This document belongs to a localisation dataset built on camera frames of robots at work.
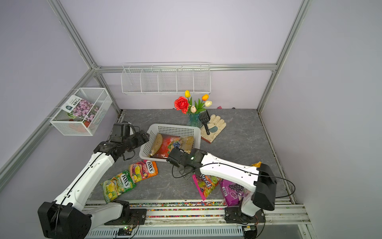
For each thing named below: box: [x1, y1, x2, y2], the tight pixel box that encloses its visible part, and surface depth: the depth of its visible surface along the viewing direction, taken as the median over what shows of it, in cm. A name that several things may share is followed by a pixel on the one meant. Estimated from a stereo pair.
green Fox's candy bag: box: [100, 170, 137, 205], surface depth 84 cm
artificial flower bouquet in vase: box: [174, 89, 213, 128], surface depth 84 cm
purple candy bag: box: [219, 179, 251, 207], surface depth 77 cm
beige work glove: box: [200, 114, 227, 144], surface depth 111 cm
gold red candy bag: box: [148, 132, 195, 159], surface depth 96 cm
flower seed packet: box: [60, 95, 100, 127], surface depth 75 cm
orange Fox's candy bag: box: [128, 159, 159, 183], surface depth 89 cm
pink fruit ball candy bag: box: [191, 174, 223, 201], surface depth 77 cm
